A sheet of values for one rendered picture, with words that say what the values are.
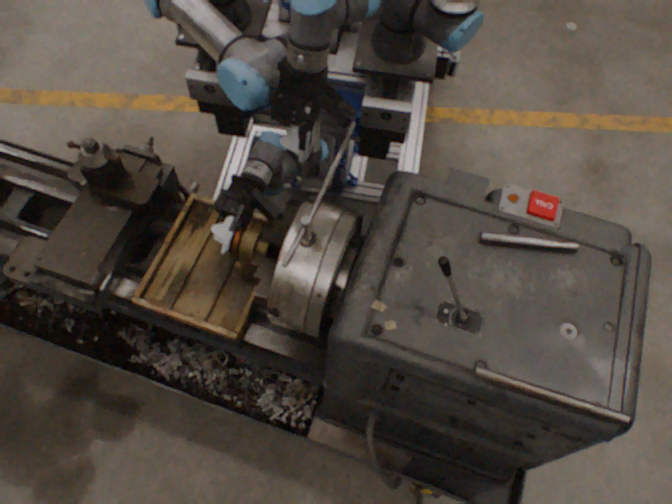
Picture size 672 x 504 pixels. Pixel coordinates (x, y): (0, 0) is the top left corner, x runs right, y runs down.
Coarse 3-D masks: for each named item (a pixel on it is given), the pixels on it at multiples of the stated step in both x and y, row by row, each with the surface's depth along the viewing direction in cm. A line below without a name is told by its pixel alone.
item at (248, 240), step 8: (240, 232) 136; (248, 232) 135; (256, 232) 135; (232, 240) 135; (240, 240) 135; (248, 240) 134; (256, 240) 134; (264, 240) 135; (232, 248) 135; (240, 248) 134; (248, 248) 134; (256, 248) 135; (264, 248) 134; (272, 248) 140; (232, 256) 138; (240, 256) 135; (248, 256) 134; (272, 256) 139
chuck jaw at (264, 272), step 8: (256, 256) 134; (264, 256) 134; (256, 264) 132; (264, 264) 132; (272, 264) 133; (256, 272) 131; (264, 272) 131; (272, 272) 131; (256, 280) 131; (264, 280) 130; (264, 288) 129; (256, 296) 128; (264, 296) 127; (264, 304) 129; (272, 312) 128
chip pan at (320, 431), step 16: (320, 432) 170; (336, 432) 171; (352, 432) 171; (352, 448) 169; (384, 448) 169; (384, 464) 167; (400, 464) 167; (416, 464) 167; (432, 464) 167; (432, 480) 165; (448, 480) 165; (464, 480) 165; (480, 480) 166; (496, 480) 166; (464, 496) 163; (480, 496) 164; (496, 496) 164
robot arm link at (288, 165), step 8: (288, 160) 158; (288, 168) 158; (296, 168) 159; (272, 176) 154; (280, 176) 157; (288, 176) 159; (272, 184) 157; (280, 184) 159; (264, 192) 161; (272, 192) 161; (280, 192) 163
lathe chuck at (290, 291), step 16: (304, 208) 126; (320, 208) 127; (336, 208) 128; (320, 224) 123; (288, 240) 121; (320, 240) 121; (304, 256) 120; (320, 256) 120; (288, 272) 121; (304, 272) 120; (272, 288) 122; (288, 288) 121; (304, 288) 121; (272, 304) 125; (288, 304) 123; (304, 304) 122; (272, 320) 131; (288, 320) 127; (304, 320) 125
